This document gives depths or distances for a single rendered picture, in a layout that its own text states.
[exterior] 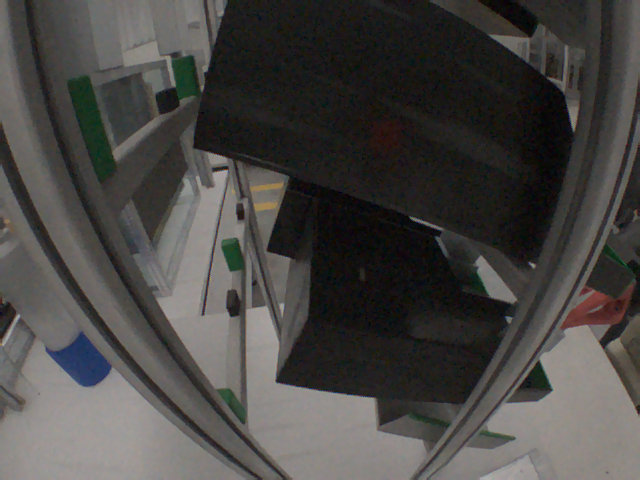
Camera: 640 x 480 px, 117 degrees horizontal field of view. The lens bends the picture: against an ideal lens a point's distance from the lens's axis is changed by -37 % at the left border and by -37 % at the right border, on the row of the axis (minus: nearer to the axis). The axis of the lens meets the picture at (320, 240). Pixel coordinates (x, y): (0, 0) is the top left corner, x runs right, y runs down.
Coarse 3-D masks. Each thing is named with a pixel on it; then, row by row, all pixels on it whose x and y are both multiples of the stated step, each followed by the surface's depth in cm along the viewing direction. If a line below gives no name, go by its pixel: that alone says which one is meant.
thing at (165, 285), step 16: (144, 64) 85; (160, 64) 102; (96, 80) 57; (112, 80) 65; (96, 96) 57; (192, 176) 137; (128, 208) 73; (192, 208) 132; (128, 224) 75; (192, 224) 127; (144, 240) 79; (144, 256) 82; (176, 256) 104; (160, 272) 87; (176, 272) 100; (160, 288) 89
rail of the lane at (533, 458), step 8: (536, 448) 36; (520, 456) 36; (528, 456) 36; (536, 456) 35; (520, 464) 35; (528, 464) 34; (536, 464) 34; (544, 464) 33; (528, 472) 33; (536, 472) 33; (544, 472) 32
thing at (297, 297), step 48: (336, 240) 28; (384, 240) 28; (432, 240) 28; (288, 288) 26; (336, 288) 29; (384, 288) 31; (432, 288) 32; (288, 336) 19; (336, 336) 16; (384, 336) 16; (432, 336) 28; (480, 336) 30; (288, 384) 20; (336, 384) 20; (384, 384) 20; (432, 384) 20; (528, 384) 26
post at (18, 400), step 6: (0, 378) 49; (0, 384) 48; (6, 384) 51; (0, 390) 48; (6, 390) 50; (12, 390) 52; (0, 396) 47; (6, 396) 49; (12, 396) 52; (18, 396) 54; (6, 402) 50; (12, 402) 50; (18, 402) 54; (24, 402) 55; (12, 408) 51; (18, 408) 52
